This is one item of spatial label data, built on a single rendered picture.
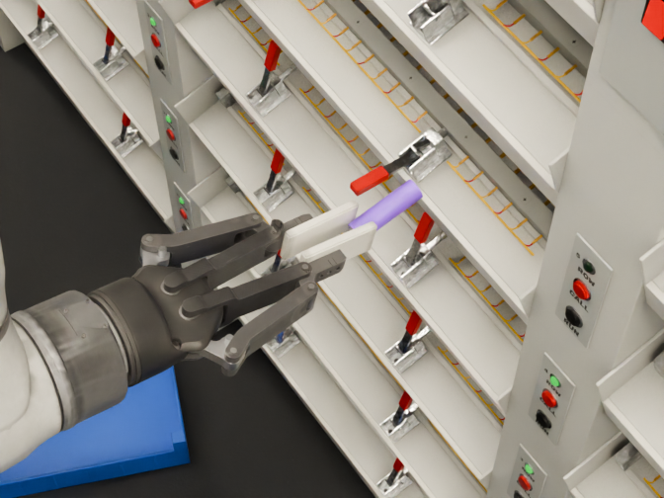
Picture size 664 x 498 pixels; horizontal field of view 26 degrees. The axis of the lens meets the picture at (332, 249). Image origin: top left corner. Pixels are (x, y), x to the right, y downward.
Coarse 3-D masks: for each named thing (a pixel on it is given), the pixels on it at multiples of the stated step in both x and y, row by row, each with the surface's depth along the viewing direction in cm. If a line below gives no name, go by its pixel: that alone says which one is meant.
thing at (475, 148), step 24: (336, 0) 137; (360, 24) 135; (384, 48) 133; (408, 72) 132; (432, 96) 130; (408, 120) 132; (456, 120) 129; (456, 144) 130; (480, 144) 127; (480, 168) 128; (504, 168) 126; (504, 192) 126; (528, 192) 125; (528, 216) 124; (552, 216) 123
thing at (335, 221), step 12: (348, 204) 115; (324, 216) 113; (336, 216) 114; (348, 216) 115; (300, 228) 112; (312, 228) 113; (324, 228) 114; (336, 228) 115; (348, 228) 116; (288, 240) 112; (300, 240) 113; (312, 240) 114; (324, 240) 115; (288, 252) 113; (300, 252) 114
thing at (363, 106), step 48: (240, 0) 145; (288, 0) 141; (288, 48) 139; (336, 48) 138; (336, 96) 136; (384, 96) 134; (384, 144) 133; (432, 192) 130; (480, 192) 128; (480, 240) 127; (528, 240) 126; (528, 288) 124
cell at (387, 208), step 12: (408, 180) 116; (396, 192) 116; (408, 192) 116; (420, 192) 116; (384, 204) 115; (396, 204) 115; (408, 204) 116; (360, 216) 115; (372, 216) 115; (384, 216) 115
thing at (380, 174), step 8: (408, 152) 129; (416, 152) 128; (400, 160) 129; (408, 160) 129; (416, 160) 129; (376, 168) 128; (384, 168) 128; (392, 168) 128; (400, 168) 128; (368, 176) 127; (376, 176) 127; (384, 176) 127; (352, 184) 127; (360, 184) 127; (368, 184) 127; (376, 184) 128; (360, 192) 127
